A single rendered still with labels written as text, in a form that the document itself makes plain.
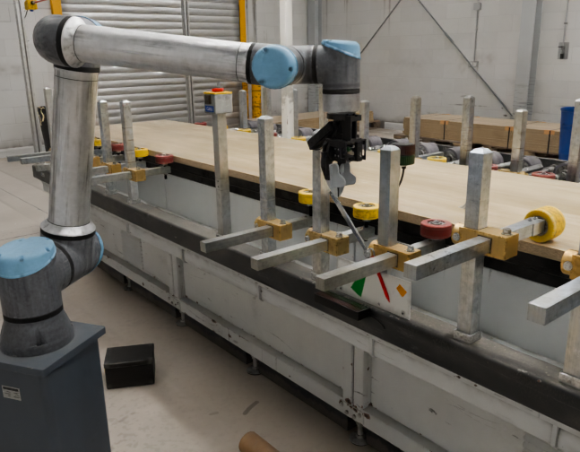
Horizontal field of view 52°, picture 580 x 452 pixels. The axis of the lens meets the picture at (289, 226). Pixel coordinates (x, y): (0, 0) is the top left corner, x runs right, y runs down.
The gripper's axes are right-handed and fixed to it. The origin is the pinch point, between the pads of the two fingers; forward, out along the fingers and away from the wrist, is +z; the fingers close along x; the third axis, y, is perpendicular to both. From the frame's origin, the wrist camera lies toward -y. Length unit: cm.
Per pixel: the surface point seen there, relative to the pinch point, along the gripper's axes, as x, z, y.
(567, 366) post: 6, 27, 60
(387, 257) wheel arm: 2.0, 14.1, 16.2
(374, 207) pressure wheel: 21.9, 9.3, -6.7
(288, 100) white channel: 103, -10, -145
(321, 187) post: 6.3, 1.8, -12.3
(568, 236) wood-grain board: 38, 10, 43
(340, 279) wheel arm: -14.2, 15.3, 16.4
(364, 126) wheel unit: 115, 1, -99
